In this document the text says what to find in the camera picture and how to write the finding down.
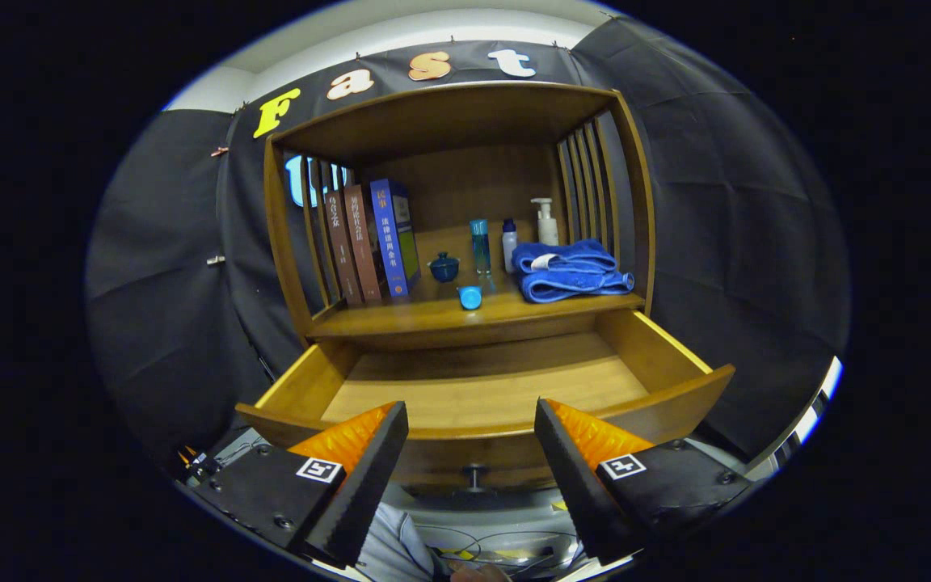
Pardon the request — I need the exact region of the blue lidded tea cup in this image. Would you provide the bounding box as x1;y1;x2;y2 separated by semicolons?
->
428;251;461;284

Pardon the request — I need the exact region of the blue book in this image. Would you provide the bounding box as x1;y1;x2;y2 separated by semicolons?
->
369;179;421;298

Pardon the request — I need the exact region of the black backdrop cloth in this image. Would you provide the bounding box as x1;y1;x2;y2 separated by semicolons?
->
84;16;850;462

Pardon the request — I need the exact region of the person's leg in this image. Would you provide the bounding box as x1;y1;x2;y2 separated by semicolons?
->
356;501;438;580

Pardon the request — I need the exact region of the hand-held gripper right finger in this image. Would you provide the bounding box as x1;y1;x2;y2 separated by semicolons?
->
534;396;753;565

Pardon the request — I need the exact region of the teal glass bottle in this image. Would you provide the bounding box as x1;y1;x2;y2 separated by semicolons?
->
470;219;491;276

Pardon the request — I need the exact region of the wooden cabinet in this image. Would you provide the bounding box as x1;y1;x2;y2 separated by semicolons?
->
263;81;656;350

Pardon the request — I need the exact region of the black cable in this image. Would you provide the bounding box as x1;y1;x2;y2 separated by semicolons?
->
415;524;583;571

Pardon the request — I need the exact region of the wooden drawer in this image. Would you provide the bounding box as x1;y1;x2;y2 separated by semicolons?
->
235;309;735;496

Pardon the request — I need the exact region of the white pump bottle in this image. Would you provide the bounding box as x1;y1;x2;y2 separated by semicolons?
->
531;198;560;247

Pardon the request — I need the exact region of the blue folded towel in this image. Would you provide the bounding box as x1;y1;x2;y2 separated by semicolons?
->
512;239;635;304

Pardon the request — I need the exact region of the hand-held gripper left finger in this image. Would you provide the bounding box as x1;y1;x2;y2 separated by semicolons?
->
195;400;410;567

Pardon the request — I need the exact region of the brown book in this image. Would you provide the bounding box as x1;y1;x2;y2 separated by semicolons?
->
343;184;383;302
324;190;363;306

